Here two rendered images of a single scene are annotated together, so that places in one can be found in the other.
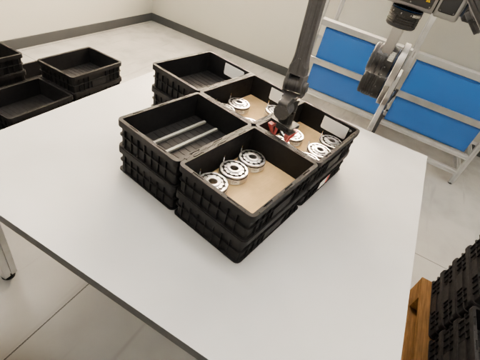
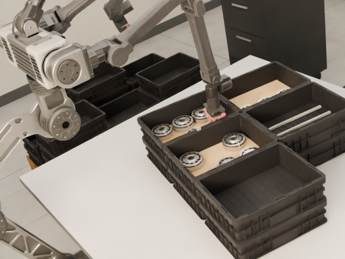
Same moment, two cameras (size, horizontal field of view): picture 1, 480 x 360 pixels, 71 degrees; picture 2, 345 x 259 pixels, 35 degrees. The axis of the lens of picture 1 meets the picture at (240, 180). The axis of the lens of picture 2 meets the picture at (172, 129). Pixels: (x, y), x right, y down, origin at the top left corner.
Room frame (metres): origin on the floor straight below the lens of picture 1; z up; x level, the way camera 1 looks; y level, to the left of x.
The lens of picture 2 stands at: (2.91, 1.18, 2.22)
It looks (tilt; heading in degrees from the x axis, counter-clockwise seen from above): 32 degrees down; 222
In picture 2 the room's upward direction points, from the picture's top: 13 degrees counter-clockwise
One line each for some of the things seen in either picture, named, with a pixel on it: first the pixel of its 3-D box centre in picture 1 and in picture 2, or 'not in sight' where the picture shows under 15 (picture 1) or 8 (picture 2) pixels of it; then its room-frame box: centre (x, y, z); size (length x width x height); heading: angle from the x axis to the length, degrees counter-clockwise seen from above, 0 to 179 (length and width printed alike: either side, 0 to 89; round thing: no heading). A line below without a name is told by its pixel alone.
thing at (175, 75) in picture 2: not in sight; (175, 96); (0.34, -1.05, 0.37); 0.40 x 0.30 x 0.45; 162
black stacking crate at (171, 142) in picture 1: (187, 136); (298, 120); (1.04, 0.23, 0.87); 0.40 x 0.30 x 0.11; 151
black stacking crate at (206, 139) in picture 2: (250, 108); (221, 155); (1.39, 0.04, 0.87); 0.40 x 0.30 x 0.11; 151
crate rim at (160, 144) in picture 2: (309, 130); (187, 116); (1.25, -0.22, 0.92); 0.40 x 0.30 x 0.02; 151
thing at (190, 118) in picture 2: (319, 150); (182, 121); (1.21, -0.29, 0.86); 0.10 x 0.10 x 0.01
